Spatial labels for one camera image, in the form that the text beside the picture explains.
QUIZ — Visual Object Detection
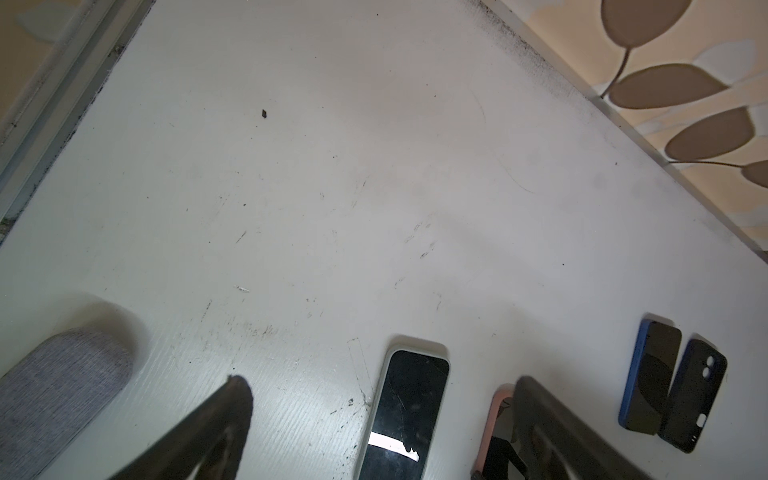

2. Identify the black phone case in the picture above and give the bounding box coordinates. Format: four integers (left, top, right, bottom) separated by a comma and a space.
658, 338, 728, 453

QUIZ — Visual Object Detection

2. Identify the black phone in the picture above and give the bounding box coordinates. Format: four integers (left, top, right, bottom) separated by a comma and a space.
355, 346, 450, 480
618, 317, 682, 435

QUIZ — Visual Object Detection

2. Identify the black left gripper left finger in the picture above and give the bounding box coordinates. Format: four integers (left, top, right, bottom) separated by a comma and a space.
113, 375, 253, 479

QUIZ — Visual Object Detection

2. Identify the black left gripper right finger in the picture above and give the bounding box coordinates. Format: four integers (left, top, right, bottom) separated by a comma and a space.
511, 376, 649, 479

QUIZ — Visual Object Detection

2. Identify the grey fabric pouch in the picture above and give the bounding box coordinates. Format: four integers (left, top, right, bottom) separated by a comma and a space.
1, 329, 133, 479

